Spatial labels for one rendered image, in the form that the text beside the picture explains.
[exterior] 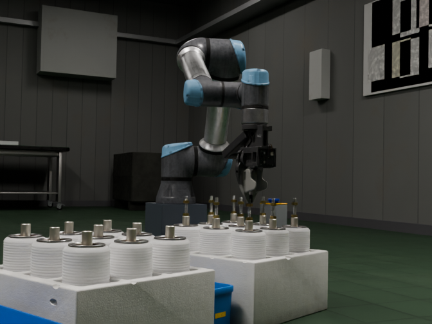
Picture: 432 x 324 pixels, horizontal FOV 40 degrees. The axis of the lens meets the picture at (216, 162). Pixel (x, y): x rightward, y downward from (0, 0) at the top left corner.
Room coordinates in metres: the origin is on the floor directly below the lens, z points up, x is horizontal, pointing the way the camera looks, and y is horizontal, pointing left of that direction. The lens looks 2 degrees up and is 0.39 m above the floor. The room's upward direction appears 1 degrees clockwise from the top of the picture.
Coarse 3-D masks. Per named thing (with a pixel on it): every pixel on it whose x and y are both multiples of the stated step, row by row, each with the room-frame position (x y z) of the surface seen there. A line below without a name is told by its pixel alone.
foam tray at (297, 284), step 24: (192, 264) 1.68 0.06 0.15; (216, 264) 1.62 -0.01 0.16; (240, 264) 1.57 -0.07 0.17; (264, 264) 1.58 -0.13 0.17; (288, 264) 1.67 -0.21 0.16; (312, 264) 1.77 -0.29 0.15; (240, 288) 1.57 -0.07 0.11; (264, 288) 1.58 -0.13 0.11; (288, 288) 1.67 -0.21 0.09; (312, 288) 1.77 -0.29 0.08; (240, 312) 1.57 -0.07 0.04; (264, 312) 1.58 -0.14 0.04; (288, 312) 1.67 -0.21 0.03; (312, 312) 1.77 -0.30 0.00
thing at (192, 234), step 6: (180, 228) 1.76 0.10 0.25; (186, 228) 1.76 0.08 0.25; (192, 228) 1.76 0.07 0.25; (198, 228) 1.78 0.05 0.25; (180, 234) 1.76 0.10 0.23; (186, 234) 1.75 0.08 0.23; (192, 234) 1.76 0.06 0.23; (198, 234) 1.77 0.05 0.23; (192, 240) 1.76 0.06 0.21; (198, 240) 1.78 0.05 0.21; (192, 246) 1.76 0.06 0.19; (198, 246) 1.78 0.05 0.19
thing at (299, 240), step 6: (288, 228) 1.80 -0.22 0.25; (294, 228) 1.79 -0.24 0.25; (300, 228) 1.80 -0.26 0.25; (306, 228) 1.81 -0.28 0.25; (294, 234) 1.79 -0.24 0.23; (300, 234) 1.79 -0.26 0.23; (306, 234) 1.80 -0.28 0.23; (294, 240) 1.79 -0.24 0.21; (300, 240) 1.79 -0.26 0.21; (306, 240) 1.80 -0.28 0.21; (294, 246) 1.79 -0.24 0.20; (300, 246) 1.79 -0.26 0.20; (306, 246) 1.80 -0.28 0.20; (294, 252) 1.79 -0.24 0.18; (300, 252) 1.79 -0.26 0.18
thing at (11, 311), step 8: (0, 312) 1.25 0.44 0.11; (8, 312) 1.22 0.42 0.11; (16, 312) 1.21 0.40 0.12; (24, 312) 1.19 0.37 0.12; (0, 320) 1.25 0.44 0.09; (8, 320) 1.22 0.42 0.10; (16, 320) 1.20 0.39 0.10; (24, 320) 1.18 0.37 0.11; (32, 320) 1.17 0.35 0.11; (40, 320) 1.15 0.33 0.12; (48, 320) 1.13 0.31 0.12
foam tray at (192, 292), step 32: (0, 288) 1.30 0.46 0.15; (32, 288) 1.22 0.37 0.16; (64, 288) 1.14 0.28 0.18; (96, 288) 1.15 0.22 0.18; (128, 288) 1.21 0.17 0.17; (160, 288) 1.28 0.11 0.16; (192, 288) 1.35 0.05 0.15; (64, 320) 1.14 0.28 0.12; (96, 320) 1.15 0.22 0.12; (128, 320) 1.21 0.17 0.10; (160, 320) 1.28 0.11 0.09; (192, 320) 1.35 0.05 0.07
